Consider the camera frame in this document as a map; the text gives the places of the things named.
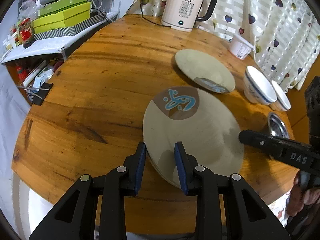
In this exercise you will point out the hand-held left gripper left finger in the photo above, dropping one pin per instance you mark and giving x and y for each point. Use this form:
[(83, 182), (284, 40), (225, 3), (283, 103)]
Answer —
[(141, 160)]

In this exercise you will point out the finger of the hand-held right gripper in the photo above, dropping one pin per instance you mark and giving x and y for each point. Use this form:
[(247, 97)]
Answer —
[(260, 142)]

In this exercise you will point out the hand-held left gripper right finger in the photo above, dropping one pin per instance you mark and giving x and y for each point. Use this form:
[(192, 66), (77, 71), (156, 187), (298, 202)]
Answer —
[(178, 160)]

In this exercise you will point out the stainless steel bowl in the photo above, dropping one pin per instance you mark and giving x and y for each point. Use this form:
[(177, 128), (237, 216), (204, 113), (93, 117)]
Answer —
[(277, 126)]

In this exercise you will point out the beige plate with blue print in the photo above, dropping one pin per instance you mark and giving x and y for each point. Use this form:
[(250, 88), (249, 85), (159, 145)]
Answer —
[(200, 67), (200, 132)]

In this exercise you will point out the white bowl with blue rim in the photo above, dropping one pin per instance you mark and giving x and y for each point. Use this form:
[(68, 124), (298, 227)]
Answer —
[(260, 87), (281, 97)]

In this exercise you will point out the person's right hand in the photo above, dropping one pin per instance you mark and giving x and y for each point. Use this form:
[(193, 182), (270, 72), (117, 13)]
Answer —
[(298, 200)]

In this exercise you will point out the floral printed cloth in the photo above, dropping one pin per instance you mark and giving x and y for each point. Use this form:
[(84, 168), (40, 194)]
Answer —
[(277, 212)]

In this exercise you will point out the white plastic tub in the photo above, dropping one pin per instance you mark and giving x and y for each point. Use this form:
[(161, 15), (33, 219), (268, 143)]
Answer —
[(238, 46)]

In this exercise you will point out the black binder clip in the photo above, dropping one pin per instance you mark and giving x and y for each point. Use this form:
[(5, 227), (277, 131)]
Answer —
[(41, 92)]

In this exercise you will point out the heart print curtain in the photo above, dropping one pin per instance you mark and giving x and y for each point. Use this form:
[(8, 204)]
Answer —
[(262, 17)]

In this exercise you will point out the white tube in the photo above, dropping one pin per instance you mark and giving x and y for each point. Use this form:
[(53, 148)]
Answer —
[(33, 72)]

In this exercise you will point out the red toy figure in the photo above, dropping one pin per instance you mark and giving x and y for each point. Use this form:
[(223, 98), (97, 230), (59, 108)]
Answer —
[(21, 72)]

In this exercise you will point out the chevron patterned box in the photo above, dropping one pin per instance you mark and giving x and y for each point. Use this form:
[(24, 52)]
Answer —
[(65, 31)]

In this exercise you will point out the white shelf board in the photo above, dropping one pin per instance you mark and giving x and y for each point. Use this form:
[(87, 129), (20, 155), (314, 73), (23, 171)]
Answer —
[(42, 47)]

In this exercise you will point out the cream electric kettle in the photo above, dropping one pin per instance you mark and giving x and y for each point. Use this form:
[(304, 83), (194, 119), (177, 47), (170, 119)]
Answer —
[(181, 7)]

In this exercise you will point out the clear plastic container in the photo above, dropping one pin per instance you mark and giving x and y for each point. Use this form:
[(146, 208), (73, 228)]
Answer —
[(105, 1)]

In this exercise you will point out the thick green box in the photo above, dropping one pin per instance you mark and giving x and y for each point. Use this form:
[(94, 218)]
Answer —
[(62, 17)]

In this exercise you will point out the thin green box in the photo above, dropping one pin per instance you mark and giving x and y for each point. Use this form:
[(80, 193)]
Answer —
[(62, 3)]

